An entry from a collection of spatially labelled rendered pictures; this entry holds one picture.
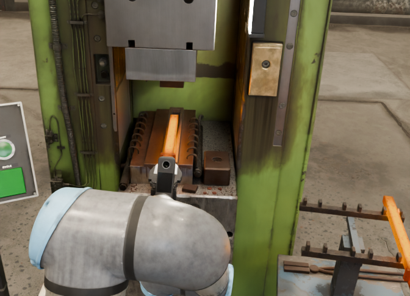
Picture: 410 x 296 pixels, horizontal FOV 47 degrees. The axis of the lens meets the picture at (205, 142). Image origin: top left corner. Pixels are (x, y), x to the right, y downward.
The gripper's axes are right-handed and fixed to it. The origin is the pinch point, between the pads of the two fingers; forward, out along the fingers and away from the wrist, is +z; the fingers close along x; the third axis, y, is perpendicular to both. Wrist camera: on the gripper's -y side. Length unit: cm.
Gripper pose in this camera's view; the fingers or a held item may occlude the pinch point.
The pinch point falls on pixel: (167, 160)
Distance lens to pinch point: 140.1
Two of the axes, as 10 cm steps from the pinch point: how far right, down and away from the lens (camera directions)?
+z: 0.1, -4.9, 8.7
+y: -0.4, 8.7, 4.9
